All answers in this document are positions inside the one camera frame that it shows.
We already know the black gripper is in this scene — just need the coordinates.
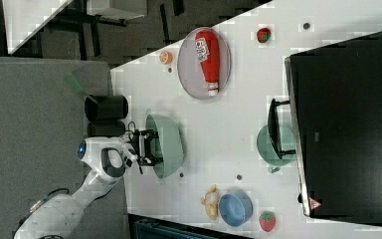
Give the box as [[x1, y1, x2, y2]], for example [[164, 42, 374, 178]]
[[130, 129, 163, 166]]

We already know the green oval strainer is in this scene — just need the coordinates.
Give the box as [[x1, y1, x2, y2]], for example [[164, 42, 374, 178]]
[[145, 114, 184, 179]]

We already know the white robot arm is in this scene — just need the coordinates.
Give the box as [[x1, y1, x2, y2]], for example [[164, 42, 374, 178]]
[[13, 129, 162, 239]]

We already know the yellow toy food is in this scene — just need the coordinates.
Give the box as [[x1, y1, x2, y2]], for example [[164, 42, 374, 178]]
[[200, 184, 220, 220]]

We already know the orange slice toy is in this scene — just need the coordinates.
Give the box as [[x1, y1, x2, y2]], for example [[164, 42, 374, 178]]
[[159, 51, 173, 65]]

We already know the pink round plate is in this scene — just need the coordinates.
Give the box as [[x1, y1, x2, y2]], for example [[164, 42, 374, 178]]
[[177, 27, 231, 100]]

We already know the green spatula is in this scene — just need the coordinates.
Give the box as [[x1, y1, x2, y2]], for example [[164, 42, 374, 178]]
[[64, 74, 96, 103]]

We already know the blue bowl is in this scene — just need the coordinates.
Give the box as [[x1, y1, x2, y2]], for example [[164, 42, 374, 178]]
[[219, 190, 254, 227]]

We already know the green mug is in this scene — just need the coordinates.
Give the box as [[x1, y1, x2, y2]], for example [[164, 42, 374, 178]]
[[257, 125, 296, 173]]

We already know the red ketchup bottle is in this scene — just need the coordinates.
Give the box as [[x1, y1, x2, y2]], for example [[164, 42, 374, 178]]
[[195, 30, 220, 97]]

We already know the large red strawberry toy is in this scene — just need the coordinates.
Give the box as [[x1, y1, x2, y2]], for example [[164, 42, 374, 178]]
[[259, 211, 276, 232]]

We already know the small red strawberry toy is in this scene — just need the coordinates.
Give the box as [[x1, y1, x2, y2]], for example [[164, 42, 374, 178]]
[[257, 28, 272, 43]]

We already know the black toaster oven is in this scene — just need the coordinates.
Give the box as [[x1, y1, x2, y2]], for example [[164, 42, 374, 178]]
[[268, 31, 382, 226]]

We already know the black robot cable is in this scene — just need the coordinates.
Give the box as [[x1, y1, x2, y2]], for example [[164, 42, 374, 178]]
[[122, 120, 138, 140]]

